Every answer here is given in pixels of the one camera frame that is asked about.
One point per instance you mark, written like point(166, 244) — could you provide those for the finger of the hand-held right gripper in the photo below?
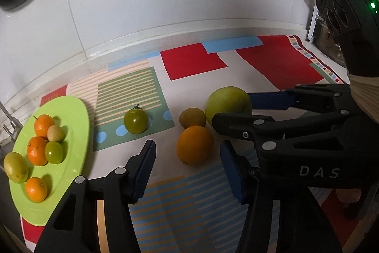
point(237, 124)
point(269, 100)

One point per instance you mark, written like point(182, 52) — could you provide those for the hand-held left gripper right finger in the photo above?
point(234, 173)

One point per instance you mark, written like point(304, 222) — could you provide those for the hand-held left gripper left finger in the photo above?
point(145, 170)

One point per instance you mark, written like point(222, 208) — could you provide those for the green apple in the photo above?
point(228, 103)

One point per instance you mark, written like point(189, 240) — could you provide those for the orange mandarin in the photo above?
point(194, 144)
point(41, 124)
point(36, 152)
point(36, 189)

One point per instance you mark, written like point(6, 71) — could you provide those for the green plate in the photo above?
point(74, 134)

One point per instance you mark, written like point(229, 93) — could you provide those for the green tomato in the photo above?
point(136, 121)
point(54, 152)

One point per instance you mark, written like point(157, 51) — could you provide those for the small tan fruit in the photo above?
point(56, 133)

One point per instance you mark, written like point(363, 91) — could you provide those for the person's right hand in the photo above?
point(349, 196)

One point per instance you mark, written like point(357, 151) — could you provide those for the small brown fruit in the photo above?
point(192, 117)

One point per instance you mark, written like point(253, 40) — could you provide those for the colourful patchwork tablecloth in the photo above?
point(189, 66)

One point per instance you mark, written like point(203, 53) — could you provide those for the thin gooseneck faucet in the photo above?
point(13, 125)

